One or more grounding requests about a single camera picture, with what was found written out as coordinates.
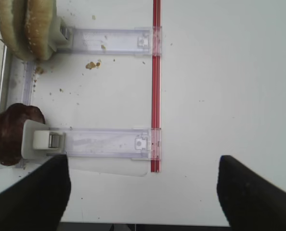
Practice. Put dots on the clear patty pusher track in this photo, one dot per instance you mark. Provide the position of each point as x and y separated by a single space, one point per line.
135 144

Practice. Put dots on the white patty pusher block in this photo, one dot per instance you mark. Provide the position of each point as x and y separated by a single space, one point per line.
39 141

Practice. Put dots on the white sesame bun pusher block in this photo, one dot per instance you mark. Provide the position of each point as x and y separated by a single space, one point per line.
60 35

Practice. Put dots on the sesame bun half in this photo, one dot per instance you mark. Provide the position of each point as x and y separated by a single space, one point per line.
12 28
39 16

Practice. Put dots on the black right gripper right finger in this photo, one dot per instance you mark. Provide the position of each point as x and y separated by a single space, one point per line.
249 202

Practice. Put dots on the right red rail strip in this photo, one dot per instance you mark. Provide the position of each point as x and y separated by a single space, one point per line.
156 65

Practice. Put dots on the clear sesame bun pusher track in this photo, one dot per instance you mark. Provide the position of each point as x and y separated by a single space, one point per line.
139 41

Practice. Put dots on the brown meat patties stack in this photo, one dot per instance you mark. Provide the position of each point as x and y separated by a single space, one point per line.
11 131

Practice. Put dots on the right clear divider rail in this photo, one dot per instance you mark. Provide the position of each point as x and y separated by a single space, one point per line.
15 83

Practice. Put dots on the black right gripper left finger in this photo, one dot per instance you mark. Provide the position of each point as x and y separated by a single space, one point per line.
38 201

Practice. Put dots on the sesame bun rear half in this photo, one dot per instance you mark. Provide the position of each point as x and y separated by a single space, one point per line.
39 16

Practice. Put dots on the sesame bun front half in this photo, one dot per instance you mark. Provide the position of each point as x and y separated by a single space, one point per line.
12 28

